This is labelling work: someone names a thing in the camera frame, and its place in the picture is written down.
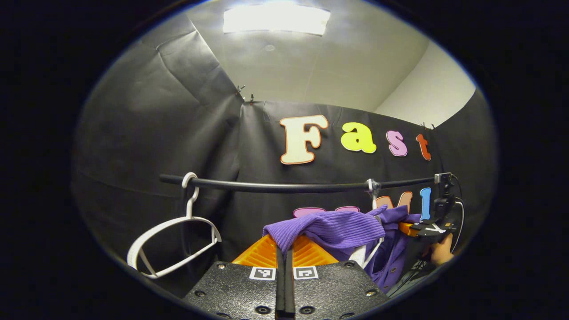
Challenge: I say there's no white hanger with taped hook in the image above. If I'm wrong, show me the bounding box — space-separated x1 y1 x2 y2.
349 179 385 268

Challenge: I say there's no ceiling light panel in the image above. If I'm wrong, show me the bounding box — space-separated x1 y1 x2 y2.
223 2 331 36

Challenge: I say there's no white plastic hanger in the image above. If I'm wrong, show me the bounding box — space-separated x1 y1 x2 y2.
127 172 222 279

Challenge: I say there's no purple ribbed shirt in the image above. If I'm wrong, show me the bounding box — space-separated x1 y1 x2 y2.
262 205 421 294

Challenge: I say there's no black tripod stand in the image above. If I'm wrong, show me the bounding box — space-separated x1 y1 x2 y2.
389 260 429 296

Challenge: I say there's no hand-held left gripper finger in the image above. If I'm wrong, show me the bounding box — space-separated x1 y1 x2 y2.
284 235 393 320
181 234 286 320

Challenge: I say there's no black backdrop cloth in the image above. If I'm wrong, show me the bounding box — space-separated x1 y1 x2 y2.
71 13 498 298

